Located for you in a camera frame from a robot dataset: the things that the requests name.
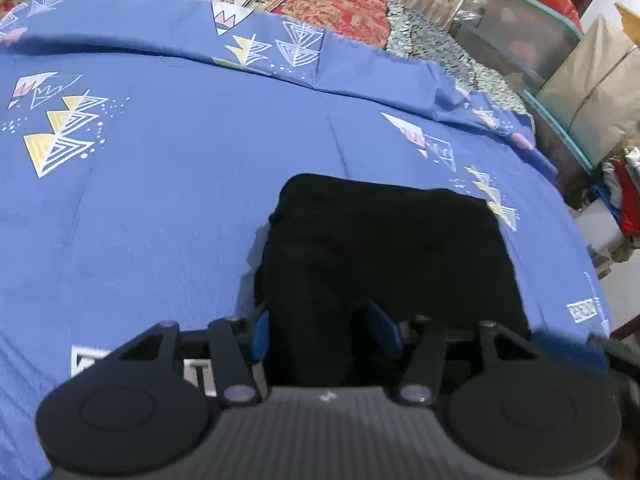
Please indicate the black pants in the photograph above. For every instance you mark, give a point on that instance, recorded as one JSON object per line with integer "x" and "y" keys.
{"x": 390, "y": 270}

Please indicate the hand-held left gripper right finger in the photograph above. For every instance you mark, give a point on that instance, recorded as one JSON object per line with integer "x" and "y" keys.
{"x": 385, "y": 330}

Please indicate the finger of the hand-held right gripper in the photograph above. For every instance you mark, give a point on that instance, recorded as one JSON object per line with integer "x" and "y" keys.
{"x": 575, "y": 355}

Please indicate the blue printed bedsheet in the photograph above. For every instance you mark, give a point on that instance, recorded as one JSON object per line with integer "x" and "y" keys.
{"x": 175, "y": 185}

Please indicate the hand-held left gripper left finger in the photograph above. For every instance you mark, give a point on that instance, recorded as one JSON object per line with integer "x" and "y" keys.
{"x": 261, "y": 335}

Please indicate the pile of colourful clothes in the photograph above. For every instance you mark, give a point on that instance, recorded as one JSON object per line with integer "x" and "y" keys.
{"x": 625, "y": 200}

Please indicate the teal plastic storage box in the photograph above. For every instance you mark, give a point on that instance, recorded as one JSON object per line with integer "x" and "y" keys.
{"x": 530, "y": 40}

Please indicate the beige cardboard box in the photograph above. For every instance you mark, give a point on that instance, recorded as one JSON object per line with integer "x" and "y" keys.
{"x": 595, "y": 95}

